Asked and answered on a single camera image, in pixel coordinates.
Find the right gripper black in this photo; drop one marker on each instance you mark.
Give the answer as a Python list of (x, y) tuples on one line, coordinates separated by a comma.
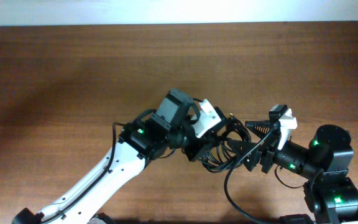
[(266, 155)]

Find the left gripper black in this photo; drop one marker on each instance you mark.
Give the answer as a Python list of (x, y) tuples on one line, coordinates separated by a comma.
[(202, 143)]

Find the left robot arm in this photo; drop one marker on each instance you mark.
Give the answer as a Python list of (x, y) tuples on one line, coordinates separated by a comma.
[(180, 121)]

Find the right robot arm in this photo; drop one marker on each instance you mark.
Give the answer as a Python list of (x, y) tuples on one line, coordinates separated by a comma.
[(330, 194)]

